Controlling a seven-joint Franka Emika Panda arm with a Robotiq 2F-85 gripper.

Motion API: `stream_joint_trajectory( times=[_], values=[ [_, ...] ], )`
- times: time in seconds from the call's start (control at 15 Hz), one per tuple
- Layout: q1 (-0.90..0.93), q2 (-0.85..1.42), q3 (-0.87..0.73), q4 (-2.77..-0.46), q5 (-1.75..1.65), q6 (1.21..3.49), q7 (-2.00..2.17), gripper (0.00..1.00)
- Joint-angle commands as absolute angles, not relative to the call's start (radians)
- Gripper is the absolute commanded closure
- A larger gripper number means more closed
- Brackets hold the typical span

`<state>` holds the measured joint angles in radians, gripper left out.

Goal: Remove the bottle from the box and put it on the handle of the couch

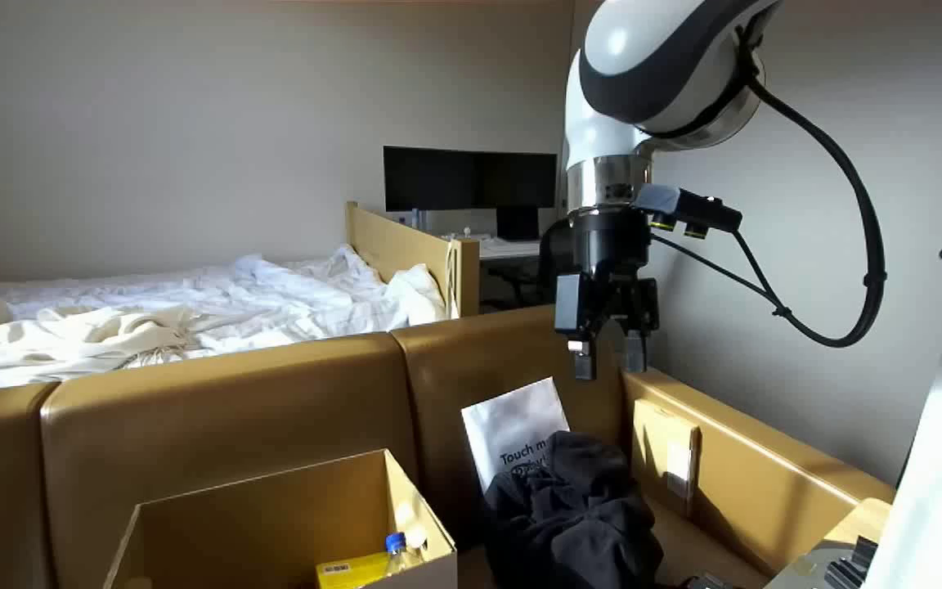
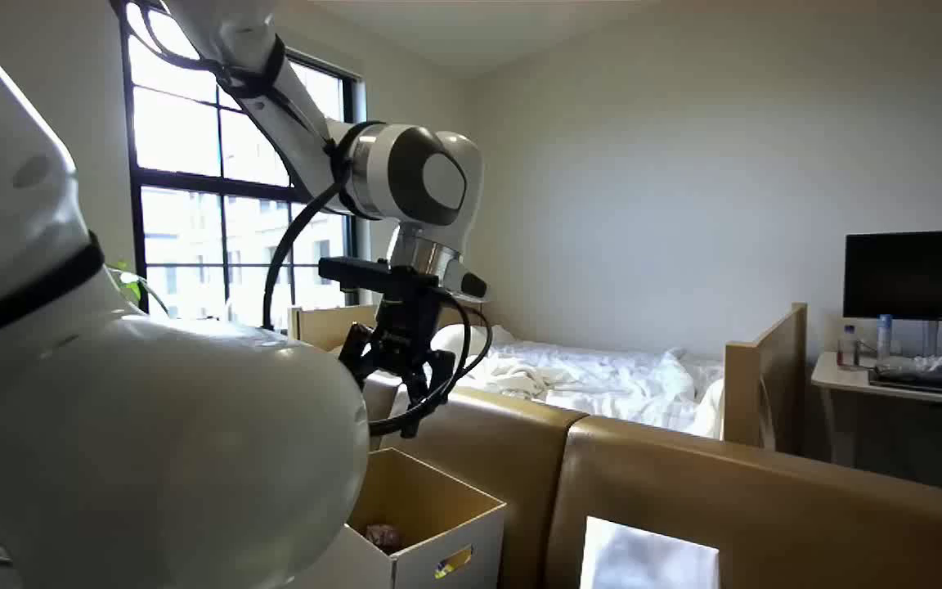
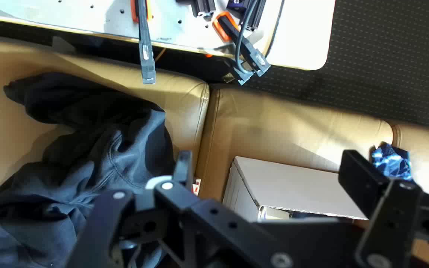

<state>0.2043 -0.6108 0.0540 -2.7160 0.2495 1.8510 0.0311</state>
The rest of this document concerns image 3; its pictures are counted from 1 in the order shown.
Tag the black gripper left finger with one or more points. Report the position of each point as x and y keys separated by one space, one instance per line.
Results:
x=125 y=224

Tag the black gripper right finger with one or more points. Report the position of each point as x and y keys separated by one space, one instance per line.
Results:
x=393 y=218

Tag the blue crumpled wrapper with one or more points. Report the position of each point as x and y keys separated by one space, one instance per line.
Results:
x=390 y=163

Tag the dark grey crumpled clothing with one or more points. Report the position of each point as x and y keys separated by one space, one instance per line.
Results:
x=75 y=164

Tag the grey bar clamp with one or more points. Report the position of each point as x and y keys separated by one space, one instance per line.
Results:
x=146 y=49

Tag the robot mounting table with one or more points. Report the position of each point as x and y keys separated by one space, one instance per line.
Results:
x=75 y=15

